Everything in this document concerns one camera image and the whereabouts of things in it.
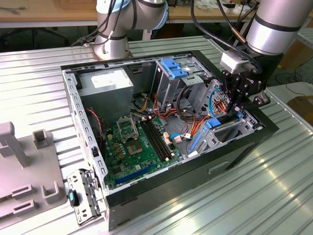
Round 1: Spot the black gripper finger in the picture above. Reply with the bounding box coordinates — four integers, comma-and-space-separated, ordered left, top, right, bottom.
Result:
222, 70, 245, 115
234, 92, 271, 112

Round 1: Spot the red yellow orange power wire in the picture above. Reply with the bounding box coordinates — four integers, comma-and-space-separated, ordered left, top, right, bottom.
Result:
190, 97, 232, 139

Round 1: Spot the blue data wire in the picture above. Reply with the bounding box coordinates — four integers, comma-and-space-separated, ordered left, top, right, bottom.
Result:
208, 88, 223, 118

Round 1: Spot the hard disk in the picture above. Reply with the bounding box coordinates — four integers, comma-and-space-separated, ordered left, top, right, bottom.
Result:
187, 111, 244, 154

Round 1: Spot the grey metal disk bay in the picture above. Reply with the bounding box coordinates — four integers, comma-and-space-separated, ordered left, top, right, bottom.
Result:
187, 111, 266, 159

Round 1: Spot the brown cardboard box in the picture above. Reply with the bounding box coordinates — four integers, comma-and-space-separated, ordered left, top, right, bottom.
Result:
286, 95, 313, 123

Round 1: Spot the grey metal drive cage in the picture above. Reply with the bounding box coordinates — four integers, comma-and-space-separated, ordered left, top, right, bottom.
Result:
150, 55, 213, 116

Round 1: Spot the blue plastic drive latch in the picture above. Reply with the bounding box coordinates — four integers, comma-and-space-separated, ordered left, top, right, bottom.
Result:
161, 58, 190, 79

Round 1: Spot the black RAM slot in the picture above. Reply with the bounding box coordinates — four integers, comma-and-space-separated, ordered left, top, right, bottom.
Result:
140, 119, 166, 163
147, 118, 173, 159
143, 119, 169, 161

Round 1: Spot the metal socket cover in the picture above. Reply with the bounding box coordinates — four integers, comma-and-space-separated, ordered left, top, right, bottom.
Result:
116, 115, 137, 142

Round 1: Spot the black open PC case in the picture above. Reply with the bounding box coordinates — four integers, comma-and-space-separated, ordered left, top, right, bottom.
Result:
60, 49, 280, 232

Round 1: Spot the grey power supply unit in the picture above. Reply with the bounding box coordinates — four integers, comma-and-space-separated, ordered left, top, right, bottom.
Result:
77, 68, 134, 127

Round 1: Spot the blue expansion slot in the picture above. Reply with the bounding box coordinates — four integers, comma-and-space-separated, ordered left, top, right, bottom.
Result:
114, 163, 155, 186

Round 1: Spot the green motherboard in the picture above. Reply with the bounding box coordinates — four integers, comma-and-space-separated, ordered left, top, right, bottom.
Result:
102, 115, 184, 189

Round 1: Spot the metal hinged card retainer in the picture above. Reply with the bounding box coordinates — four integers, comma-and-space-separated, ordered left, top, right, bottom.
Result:
66, 168, 109, 226

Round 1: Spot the black latch with blue button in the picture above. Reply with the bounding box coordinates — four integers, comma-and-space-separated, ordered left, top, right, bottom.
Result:
67, 188, 80, 208

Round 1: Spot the long wooden desk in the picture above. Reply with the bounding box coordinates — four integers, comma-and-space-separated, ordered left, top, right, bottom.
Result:
0, 0, 260, 29

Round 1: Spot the grey parts rack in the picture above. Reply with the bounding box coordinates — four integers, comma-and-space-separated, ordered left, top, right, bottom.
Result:
0, 121, 68, 220

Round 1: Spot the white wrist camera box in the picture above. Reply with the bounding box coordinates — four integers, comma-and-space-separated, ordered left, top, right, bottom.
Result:
219, 50, 256, 74

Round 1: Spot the thick black cable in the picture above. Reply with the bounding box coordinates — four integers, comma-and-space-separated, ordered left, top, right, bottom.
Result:
176, 86, 197, 116

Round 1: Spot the black camera cable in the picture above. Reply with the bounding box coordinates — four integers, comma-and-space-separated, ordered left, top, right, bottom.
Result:
216, 0, 247, 46
190, 0, 264, 74

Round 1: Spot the aluminium frame table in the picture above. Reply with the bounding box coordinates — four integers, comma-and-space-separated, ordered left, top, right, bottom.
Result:
294, 23, 313, 47

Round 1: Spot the light blue wire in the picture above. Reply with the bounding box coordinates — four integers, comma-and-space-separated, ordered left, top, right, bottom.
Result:
170, 133, 189, 143

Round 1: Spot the coloured supply wire bundle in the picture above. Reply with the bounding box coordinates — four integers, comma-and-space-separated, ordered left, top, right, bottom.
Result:
131, 92, 178, 122

